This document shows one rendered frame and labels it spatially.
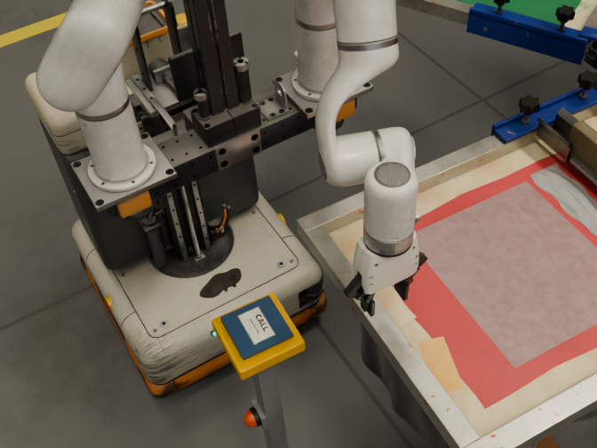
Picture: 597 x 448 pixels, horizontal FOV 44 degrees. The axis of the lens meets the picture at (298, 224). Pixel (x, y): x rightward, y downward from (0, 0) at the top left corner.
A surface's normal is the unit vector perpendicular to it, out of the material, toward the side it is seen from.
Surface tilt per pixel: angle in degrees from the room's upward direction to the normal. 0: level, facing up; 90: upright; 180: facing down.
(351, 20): 71
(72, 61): 85
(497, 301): 0
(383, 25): 67
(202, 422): 0
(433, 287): 0
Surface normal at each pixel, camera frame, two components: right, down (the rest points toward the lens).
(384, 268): 0.41, 0.67
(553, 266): -0.05, -0.66
